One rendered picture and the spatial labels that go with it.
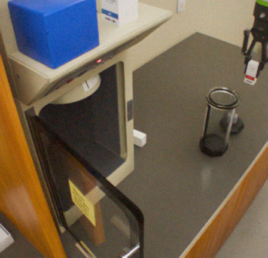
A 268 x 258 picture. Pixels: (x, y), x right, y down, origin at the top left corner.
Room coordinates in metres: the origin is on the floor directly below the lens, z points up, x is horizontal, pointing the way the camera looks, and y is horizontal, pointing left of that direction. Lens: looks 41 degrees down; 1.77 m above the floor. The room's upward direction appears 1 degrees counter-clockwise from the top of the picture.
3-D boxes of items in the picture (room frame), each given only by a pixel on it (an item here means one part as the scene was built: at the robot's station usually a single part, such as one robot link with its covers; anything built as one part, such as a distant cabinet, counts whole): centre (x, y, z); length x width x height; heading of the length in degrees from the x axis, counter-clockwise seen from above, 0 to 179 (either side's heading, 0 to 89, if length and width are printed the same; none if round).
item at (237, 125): (0.91, -0.37, 0.97); 0.09 x 0.09 x 0.07
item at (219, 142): (0.81, -0.28, 1.06); 0.11 x 0.11 x 0.21
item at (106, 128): (0.68, 0.20, 1.19); 0.26 x 0.24 x 0.35; 139
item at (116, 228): (0.36, 0.09, 1.19); 0.30 x 0.01 x 0.40; 41
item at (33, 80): (0.56, 0.06, 1.46); 0.32 x 0.12 x 0.10; 139
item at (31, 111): (0.48, 0.20, 1.19); 0.03 x 0.02 x 0.39; 139
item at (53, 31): (0.49, 0.12, 1.56); 0.10 x 0.10 x 0.09; 49
